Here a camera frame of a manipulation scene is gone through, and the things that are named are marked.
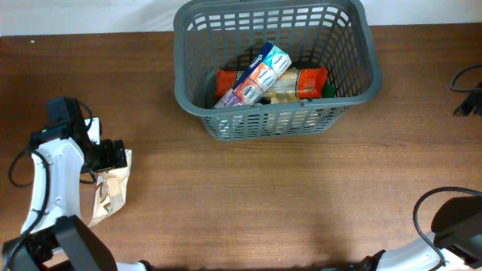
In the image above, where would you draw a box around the brown white snack wrapper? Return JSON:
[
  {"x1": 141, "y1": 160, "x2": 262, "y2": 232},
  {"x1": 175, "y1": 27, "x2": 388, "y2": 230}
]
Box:
[{"x1": 88, "y1": 149, "x2": 133, "y2": 227}]

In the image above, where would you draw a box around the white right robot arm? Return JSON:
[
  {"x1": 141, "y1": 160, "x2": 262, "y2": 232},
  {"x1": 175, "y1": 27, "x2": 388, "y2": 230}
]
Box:
[{"x1": 356, "y1": 186, "x2": 481, "y2": 270}]

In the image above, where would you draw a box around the red spaghetti packet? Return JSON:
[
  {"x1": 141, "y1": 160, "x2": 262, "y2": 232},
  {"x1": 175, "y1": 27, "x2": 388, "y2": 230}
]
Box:
[{"x1": 214, "y1": 67, "x2": 328, "y2": 99}]

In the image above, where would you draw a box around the grey plastic basket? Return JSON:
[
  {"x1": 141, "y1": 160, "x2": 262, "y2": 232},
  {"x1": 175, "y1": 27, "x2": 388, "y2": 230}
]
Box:
[{"x1": 173, "y1": 0, "x2": 382, "y2": 141}]

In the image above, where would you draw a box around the green lidded jar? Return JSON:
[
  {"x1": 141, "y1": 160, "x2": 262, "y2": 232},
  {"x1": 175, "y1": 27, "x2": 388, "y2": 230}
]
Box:
[{"x1": 322, "y1": 82, "x2": 336, "y2": 99}]

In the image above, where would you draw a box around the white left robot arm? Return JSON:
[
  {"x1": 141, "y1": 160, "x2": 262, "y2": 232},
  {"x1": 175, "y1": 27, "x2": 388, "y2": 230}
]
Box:
[{"x1": 2, "y1": 97, "x2": 153, "y2": 271}]

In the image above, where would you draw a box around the beige paper bag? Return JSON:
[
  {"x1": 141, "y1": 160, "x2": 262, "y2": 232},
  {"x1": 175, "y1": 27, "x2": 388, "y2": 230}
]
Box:
[{"x1": 262, "y1": 96, "x2": 322, "y2": 136}]

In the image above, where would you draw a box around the colourful tissue multipack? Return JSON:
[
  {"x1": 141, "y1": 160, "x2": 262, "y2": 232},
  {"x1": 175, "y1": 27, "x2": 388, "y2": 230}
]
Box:
[{"x1": 214, "y1": 41, "x2": 292, "y2": 109}]

